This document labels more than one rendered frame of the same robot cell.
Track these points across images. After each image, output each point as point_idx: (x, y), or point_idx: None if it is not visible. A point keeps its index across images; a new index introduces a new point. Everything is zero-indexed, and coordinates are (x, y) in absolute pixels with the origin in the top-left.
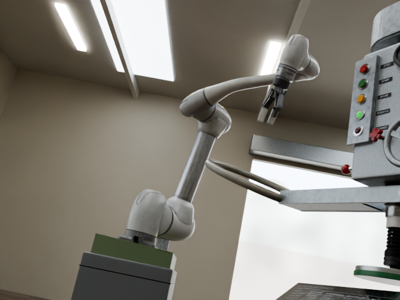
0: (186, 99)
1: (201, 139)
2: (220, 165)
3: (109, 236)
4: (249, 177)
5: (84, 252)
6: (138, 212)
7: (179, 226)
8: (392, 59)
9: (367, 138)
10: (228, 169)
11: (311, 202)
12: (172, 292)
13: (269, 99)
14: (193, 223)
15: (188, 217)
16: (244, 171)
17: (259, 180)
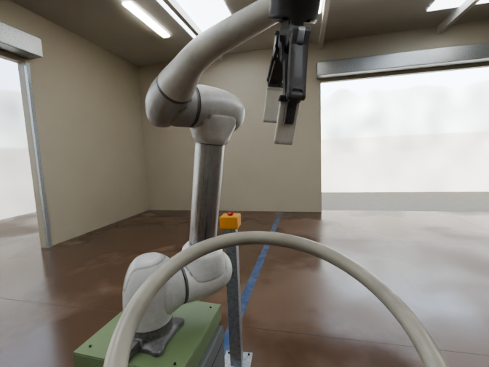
0: (145, 101)
1: (199, 156)
2: (196, 256)
3: (89, 356)
4: (272, 245)
5: None
6: (126, 304)
7: (202, 289)
8: None
9: None
10: (223, 247)
11: None
12: (218, 362)
13: (276, 65)
14: (227, 268)
15: (213, 271)
16: (260, 236)
17: (295, 247)
